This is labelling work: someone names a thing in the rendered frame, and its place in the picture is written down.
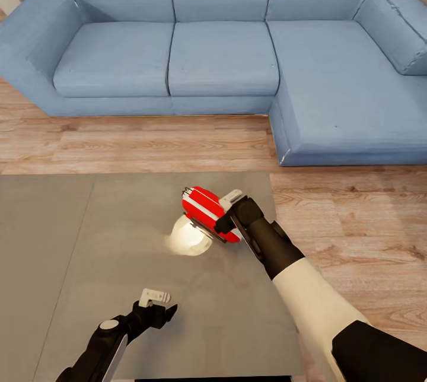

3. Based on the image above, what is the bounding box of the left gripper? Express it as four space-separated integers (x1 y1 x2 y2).
131 301 177 334

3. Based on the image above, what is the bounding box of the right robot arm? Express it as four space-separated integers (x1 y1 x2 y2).
214 189 427 382

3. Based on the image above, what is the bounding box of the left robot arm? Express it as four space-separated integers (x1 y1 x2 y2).
55 288 177 382

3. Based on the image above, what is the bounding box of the radio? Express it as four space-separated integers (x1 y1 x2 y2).
182 187 243 243

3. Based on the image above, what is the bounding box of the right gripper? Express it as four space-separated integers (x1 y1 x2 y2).
214 210 237 234

